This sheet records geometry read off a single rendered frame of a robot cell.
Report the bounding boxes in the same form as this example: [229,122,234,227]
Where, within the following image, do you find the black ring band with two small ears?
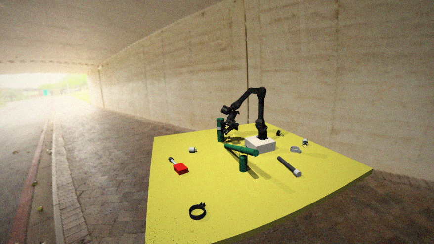
[189,202,205,220]

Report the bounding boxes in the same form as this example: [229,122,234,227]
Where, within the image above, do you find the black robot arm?
[221,87,268,140]

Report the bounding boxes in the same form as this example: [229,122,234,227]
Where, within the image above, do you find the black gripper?
[217,116,238,135]

